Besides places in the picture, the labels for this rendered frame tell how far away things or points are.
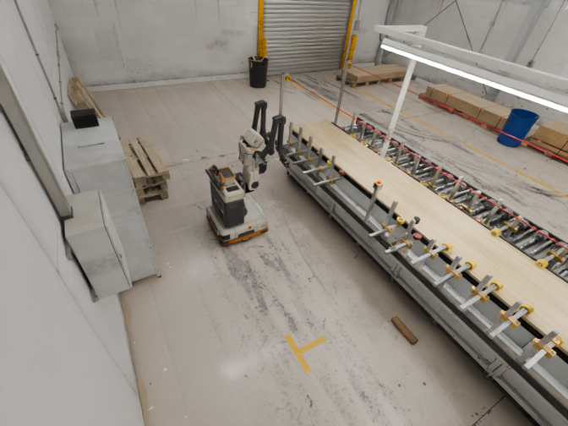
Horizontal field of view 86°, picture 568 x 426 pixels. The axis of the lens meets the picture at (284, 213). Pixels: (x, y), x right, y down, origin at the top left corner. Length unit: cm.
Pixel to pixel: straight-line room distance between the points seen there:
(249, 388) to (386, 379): 126
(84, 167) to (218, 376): 209
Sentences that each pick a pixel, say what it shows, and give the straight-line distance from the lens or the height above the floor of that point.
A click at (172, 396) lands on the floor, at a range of 316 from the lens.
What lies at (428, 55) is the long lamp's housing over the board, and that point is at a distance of 316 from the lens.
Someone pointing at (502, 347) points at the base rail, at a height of 70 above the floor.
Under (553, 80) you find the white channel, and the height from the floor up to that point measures 244.
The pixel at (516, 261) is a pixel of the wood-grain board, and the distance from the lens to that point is 362.
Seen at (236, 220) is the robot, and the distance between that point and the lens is 379.
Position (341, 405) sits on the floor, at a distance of 315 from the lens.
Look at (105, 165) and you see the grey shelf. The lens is 286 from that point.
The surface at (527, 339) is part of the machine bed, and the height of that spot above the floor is 73.
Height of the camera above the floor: 293
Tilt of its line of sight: 40 degrees down
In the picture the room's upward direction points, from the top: 6 degrees clockwise
